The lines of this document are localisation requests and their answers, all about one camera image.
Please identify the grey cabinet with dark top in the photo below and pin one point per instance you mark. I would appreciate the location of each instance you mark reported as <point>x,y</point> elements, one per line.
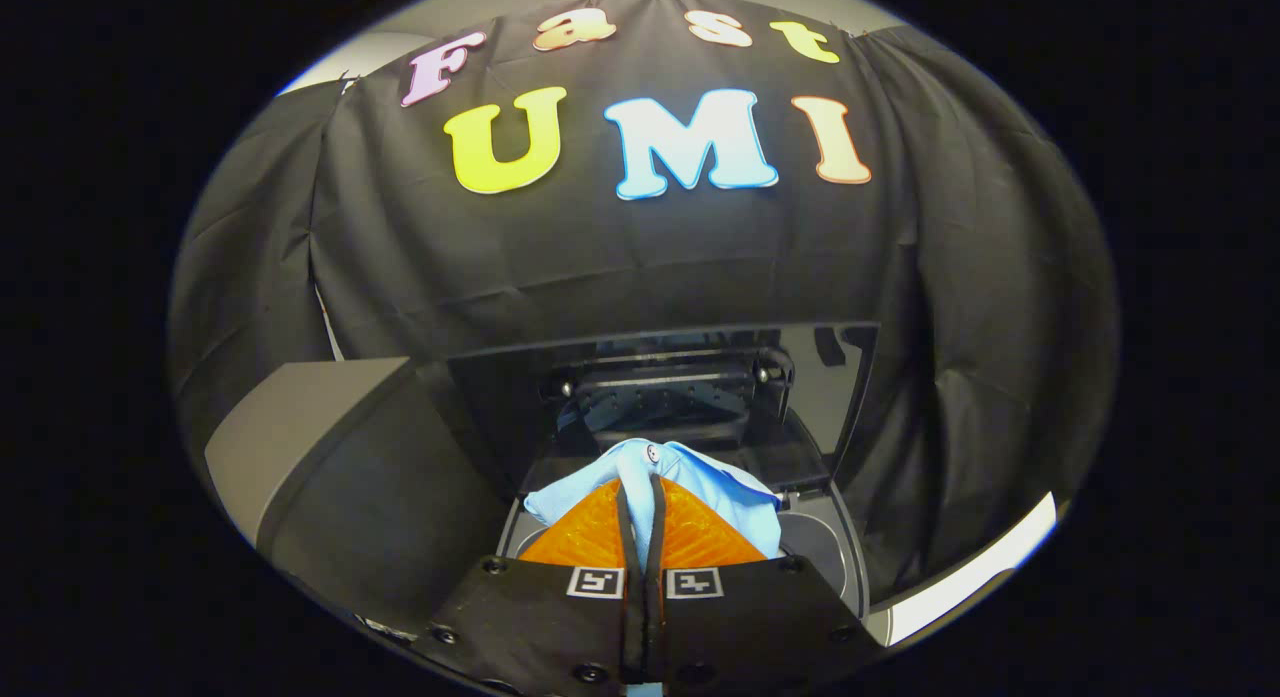
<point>350,497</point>

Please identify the grey washing machine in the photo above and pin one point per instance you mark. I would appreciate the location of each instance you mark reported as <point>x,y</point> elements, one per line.
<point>820,537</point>

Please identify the light blue polo shirt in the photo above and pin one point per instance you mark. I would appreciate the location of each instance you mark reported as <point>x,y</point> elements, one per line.
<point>720,497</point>

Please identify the black backdrop cloth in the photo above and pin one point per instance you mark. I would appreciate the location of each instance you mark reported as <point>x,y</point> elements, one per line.
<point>600,267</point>

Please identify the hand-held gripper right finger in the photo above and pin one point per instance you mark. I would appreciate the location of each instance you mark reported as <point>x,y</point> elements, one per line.
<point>750,627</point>

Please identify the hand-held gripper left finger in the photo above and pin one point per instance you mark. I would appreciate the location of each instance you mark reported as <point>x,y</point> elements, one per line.
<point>540,627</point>

